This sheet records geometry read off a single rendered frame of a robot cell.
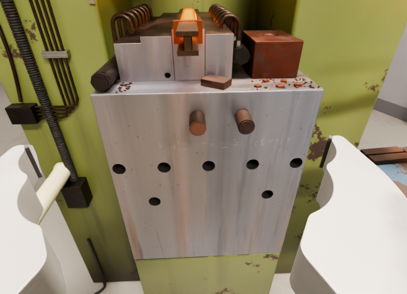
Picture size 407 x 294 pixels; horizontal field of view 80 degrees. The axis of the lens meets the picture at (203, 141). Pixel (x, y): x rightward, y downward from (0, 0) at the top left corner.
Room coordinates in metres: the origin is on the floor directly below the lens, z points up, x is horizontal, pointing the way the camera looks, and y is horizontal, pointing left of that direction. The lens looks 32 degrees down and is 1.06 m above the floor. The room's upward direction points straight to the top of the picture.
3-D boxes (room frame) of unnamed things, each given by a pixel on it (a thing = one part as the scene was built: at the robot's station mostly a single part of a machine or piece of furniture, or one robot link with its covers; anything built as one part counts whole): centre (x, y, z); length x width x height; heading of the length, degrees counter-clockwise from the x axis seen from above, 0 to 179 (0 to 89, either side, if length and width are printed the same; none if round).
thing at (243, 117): (0.36, -0.07, 0.87); 0.04 x 0.03 x 0.03; 2
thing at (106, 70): (0.57, 0.17, 0.93); 0.40 x 0.03 x 0.03; 2
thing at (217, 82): (0.41, -0.02, 0.92); 0.04 x 0.03 x 0.01; 59
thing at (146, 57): (0.64, 0.06, 0.96); 0.42 x 0.20 x 0.09; 2
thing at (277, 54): (0.50, -0.13, 0.95); 0.12 x 0.09 x 0.07; 2
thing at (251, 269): (0.65, 0.00, 0.23); 0.56 x 0.38 x 0.47; 2
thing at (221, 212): (0.65, 0.00, 0.69); 0.56 x 0.38 x 0.45; 2
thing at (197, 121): (0.35, 0.01, 0.87); 0.04 x 0.03 x 0.03; 2
